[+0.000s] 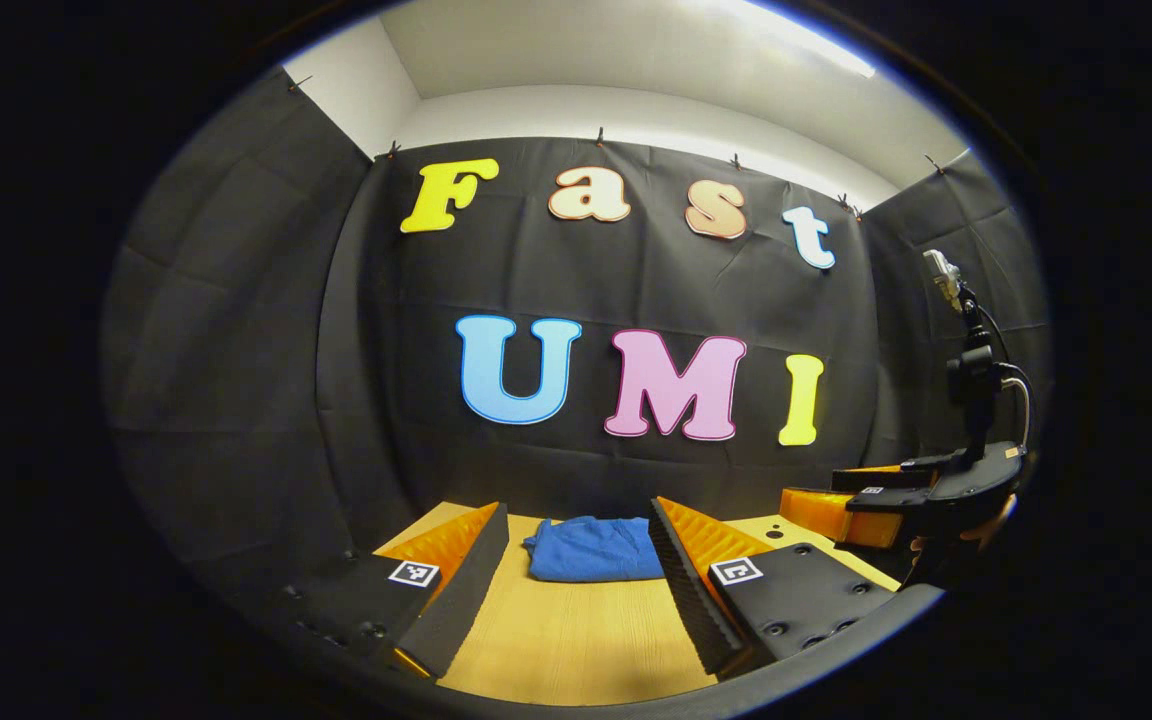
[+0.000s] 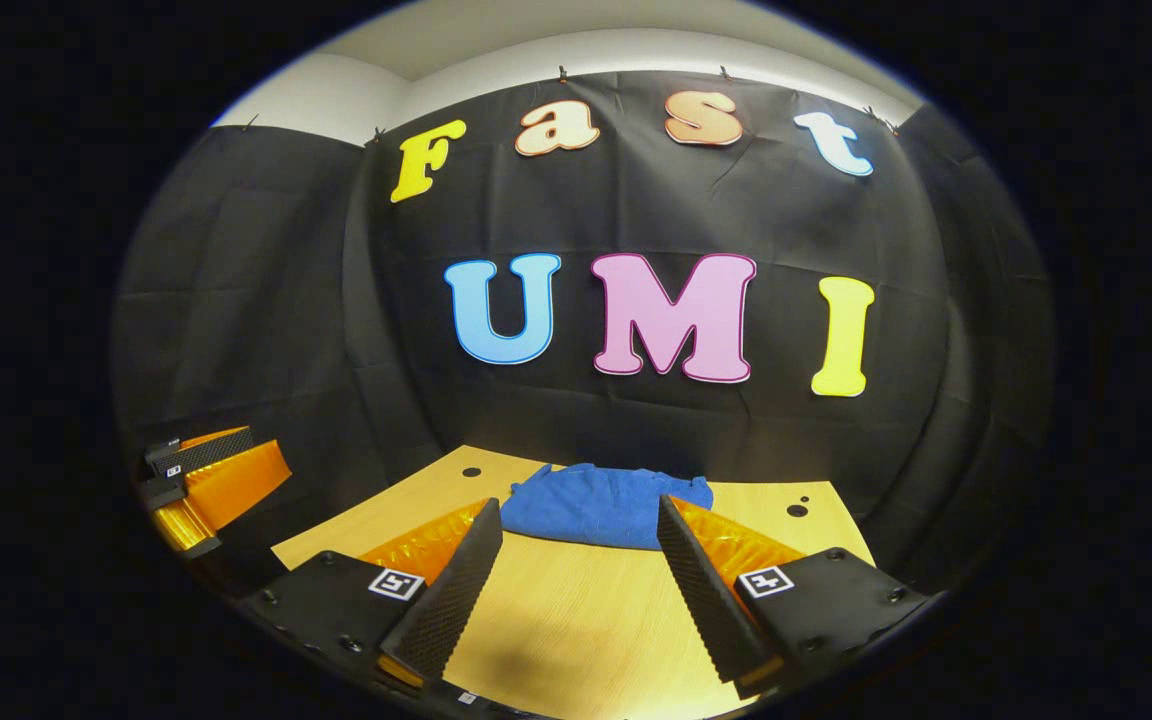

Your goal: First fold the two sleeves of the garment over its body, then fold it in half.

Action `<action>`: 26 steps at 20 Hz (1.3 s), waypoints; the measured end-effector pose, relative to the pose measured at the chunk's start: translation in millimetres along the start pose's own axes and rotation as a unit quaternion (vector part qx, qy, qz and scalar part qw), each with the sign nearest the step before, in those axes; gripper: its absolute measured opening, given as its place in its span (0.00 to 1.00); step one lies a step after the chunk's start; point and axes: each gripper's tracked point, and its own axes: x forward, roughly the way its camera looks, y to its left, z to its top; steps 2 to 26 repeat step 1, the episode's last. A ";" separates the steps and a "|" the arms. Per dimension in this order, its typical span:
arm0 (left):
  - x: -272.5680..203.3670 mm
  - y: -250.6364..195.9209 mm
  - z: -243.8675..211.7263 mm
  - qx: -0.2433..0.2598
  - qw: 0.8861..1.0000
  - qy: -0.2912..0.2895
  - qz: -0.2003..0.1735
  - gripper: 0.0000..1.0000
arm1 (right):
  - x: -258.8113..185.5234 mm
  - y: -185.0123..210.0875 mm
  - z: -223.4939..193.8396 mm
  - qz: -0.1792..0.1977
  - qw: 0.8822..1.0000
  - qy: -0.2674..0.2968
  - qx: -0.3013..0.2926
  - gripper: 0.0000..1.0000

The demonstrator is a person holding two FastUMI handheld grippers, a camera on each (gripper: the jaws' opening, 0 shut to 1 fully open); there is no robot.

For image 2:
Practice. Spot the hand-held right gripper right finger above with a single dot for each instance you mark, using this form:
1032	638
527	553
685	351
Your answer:
706	600

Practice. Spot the black backdrop cloth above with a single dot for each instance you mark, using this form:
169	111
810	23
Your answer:
636	420

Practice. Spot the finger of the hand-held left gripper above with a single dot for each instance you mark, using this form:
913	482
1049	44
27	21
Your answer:
236	480
181	525

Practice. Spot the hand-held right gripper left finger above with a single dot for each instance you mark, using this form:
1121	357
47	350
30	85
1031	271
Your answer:
451	600

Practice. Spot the blue button jacket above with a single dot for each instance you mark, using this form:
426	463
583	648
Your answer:
606	505

